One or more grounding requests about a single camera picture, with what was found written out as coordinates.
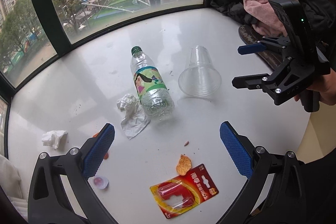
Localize small pink jelly cup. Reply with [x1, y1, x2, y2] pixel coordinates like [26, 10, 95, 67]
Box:
[93, 176, 109, 190]

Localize white tissue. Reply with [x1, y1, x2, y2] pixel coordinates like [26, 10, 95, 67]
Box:
[117, 94, 150, 140]

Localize clear plastic cup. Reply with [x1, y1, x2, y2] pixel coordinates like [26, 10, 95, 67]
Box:
[178, 46, 222, 98]

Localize green label plastic bottle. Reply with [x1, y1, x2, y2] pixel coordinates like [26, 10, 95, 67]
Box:
[130, 46, 174, 121]

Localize person right hand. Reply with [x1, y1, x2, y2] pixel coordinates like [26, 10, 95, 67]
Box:
[308, 70, 336, 106]

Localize orange peel pieces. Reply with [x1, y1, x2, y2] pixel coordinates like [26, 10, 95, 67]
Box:
[92, 132, 109, 160]

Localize small white tissue wad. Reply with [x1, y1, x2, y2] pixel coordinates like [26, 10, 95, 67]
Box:
[41, 130, 68, 149]

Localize dark tray with clothes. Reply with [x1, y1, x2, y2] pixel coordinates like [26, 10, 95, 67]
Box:
[211, 0, 335, 66]

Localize orange chip crumb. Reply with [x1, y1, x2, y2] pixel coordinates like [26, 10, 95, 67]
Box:
[176, 155, 192, 176]

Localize red battery blister pack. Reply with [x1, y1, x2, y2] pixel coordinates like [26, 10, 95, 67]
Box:
[150, 164, 219, 219]

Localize white sheer curtain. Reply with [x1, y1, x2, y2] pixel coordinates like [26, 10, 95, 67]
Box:
[0, 155, 28, 221]

